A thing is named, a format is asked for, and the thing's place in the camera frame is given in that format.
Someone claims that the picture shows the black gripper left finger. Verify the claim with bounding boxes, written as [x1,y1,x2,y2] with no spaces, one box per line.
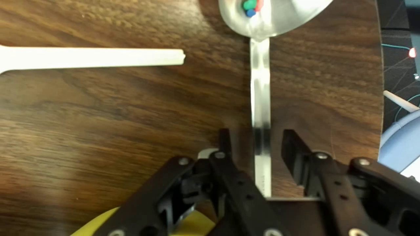
[93,127,281,236]

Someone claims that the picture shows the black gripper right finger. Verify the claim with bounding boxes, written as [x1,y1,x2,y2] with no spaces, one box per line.
[281,128,420,236]

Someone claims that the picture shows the silver metal spoon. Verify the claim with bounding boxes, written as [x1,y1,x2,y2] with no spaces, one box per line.
[217,0,335,198]

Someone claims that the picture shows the yellow bowl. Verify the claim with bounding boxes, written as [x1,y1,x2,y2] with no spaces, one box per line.
[71,204,218,236]

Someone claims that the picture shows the cream plastic fork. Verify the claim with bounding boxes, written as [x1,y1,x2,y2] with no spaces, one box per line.
[0,44,188,76]

